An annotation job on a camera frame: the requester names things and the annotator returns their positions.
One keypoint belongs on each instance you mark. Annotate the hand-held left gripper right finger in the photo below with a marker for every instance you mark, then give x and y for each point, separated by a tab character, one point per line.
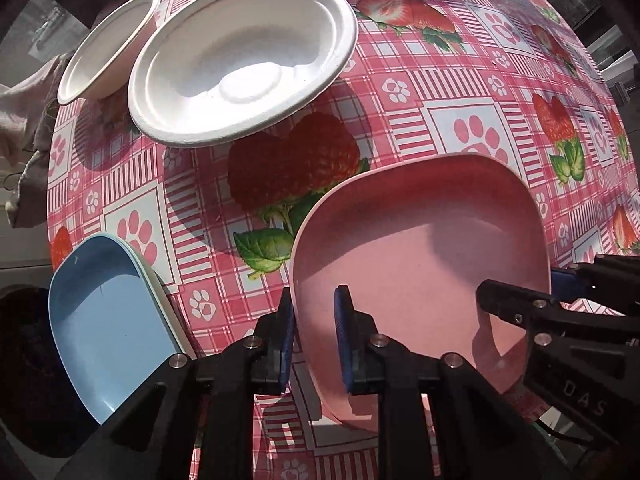
344	340

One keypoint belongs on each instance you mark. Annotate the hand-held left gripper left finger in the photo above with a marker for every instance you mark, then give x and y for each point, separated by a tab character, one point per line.
286	340

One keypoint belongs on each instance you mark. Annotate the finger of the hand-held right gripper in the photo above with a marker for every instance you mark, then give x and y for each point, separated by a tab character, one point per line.
510	305
575	282

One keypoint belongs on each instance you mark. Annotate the pink plate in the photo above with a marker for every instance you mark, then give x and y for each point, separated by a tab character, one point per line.
425	270

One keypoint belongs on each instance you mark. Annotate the blue plate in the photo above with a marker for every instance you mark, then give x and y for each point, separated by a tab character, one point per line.
100	320

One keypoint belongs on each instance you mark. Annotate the white paper bowl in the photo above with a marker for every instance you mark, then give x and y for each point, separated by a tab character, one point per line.
100	55
240	60

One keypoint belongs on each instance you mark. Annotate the pink checked strawberry tablecloth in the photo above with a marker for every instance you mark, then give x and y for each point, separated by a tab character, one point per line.
450	110

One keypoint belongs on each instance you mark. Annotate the beige cloth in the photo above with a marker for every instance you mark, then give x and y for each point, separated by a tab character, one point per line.
30	105

